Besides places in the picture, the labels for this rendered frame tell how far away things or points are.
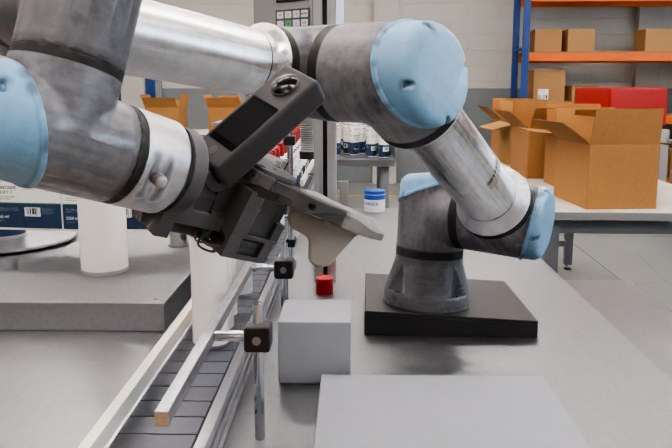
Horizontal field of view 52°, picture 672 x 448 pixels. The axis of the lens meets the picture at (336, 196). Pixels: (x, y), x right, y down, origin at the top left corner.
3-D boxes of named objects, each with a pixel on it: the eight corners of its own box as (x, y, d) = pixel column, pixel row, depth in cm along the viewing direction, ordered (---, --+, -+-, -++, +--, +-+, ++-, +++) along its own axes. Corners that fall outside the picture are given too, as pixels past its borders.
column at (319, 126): (315, 276, 149) (314, -49, 139) (336, 277, 149) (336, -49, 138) (314, 282, 145) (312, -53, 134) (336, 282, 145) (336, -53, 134)
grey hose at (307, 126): (300, 157, 157) (299, 63, 153) (315, 157, 157) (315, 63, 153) (298, 159, 153) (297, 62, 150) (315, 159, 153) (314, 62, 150)
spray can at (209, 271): (197, 336, 100) (192, 195, 96) (233, 337, 99) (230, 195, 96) (188, 350, 94) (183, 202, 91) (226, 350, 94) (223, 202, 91)
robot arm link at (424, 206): (417, 237, 129) (421, 164, 127) (484, 248, 121) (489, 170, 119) (381, 245, 119) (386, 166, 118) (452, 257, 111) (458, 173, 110)
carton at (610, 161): (524, 193, 297) (528, 105, 291) (640, 192, 299) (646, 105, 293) (560, 210, 255) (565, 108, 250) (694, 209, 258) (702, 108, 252)
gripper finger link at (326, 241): (358, 279, 65) (270, 240, 63) (387, 224, 65) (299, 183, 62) (365, 291, 62) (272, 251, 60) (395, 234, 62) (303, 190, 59)
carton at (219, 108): (200, 133, 673) (199, 94, 667) (212, 130, 715) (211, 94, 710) (245, 133, 668) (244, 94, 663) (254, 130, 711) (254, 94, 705)
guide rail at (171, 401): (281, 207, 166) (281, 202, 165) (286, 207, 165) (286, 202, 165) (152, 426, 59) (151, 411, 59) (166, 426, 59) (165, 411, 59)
